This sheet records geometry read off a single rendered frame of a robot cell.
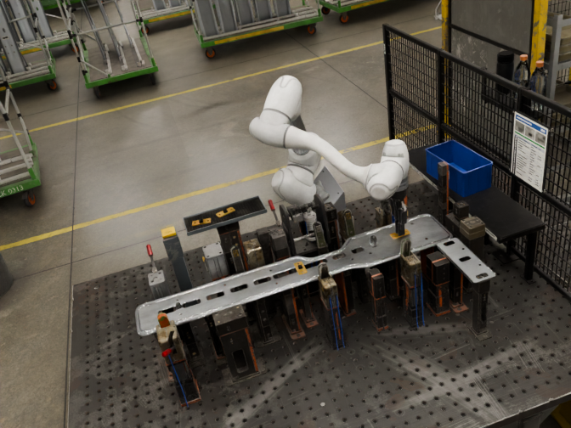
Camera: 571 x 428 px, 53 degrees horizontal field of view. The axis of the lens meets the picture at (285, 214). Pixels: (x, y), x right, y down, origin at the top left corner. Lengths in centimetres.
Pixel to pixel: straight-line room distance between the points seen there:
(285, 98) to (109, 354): 140
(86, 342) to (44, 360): 118
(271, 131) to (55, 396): 216
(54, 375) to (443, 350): 243
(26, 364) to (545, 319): 307
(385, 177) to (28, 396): 261
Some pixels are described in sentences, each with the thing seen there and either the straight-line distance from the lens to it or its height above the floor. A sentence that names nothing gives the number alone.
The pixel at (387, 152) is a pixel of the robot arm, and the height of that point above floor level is 144.
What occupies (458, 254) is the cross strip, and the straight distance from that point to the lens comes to 244.
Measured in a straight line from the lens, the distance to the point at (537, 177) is 255.
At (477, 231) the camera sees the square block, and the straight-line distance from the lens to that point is 251.
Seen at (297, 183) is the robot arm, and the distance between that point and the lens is 296.
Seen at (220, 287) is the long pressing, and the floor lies 100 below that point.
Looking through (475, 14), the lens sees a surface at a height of 121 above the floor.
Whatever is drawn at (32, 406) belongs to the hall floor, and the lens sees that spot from 381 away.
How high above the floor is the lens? 250
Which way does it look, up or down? 32 degrees down
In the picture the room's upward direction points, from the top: 10 degrees counter-clockwise
